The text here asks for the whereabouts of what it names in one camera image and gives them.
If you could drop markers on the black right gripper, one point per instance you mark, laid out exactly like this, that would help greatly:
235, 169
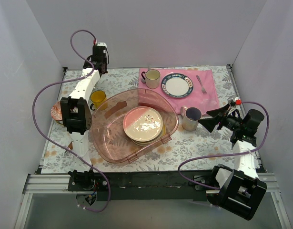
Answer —
222, 119

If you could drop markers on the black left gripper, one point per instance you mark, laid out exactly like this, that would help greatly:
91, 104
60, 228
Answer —
100, 67

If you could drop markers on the pink cream floral plate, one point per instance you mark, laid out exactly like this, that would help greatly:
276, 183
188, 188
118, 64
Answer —
142, 124

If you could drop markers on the pink transparent plastic bin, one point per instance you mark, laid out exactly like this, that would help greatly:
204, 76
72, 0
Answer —
108, 135

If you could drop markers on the cream yellow floral plate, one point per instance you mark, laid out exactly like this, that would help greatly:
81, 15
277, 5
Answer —
162, 133

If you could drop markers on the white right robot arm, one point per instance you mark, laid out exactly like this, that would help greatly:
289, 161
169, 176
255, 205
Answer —
244, 171

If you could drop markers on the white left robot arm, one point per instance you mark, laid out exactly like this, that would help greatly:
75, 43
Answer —
76, 114

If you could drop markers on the pink mug purple inside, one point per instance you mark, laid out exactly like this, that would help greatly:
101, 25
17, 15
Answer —
190, 117

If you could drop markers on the pink satin cloth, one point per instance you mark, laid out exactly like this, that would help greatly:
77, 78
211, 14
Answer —
204, 102

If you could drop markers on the silver fork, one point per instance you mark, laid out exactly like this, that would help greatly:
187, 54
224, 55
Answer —
202, 87

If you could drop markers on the floral tablecloth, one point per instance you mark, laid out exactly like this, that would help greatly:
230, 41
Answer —
184, 144

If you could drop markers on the yellow mug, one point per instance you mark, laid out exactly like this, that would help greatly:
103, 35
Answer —
97, 99

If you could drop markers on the blue rimmed white plate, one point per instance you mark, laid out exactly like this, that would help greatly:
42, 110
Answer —
176, 85

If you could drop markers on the cream enamel mug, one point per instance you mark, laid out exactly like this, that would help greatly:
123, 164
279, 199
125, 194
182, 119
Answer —
152, 78

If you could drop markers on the orange patterned bowl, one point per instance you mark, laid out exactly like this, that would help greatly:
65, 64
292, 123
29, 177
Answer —
56, 111

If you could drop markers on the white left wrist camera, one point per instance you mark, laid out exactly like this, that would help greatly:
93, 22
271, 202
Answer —
99, 43

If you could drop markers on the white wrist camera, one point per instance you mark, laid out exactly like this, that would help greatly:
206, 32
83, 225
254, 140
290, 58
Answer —
99, 43
234, 103

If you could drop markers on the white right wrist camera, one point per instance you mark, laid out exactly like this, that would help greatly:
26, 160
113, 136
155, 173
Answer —
234, 103

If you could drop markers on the wooden handled spatula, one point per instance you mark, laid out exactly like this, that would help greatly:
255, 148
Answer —
70, 146

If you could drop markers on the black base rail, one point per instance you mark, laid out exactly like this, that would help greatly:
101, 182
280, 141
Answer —
163, 185

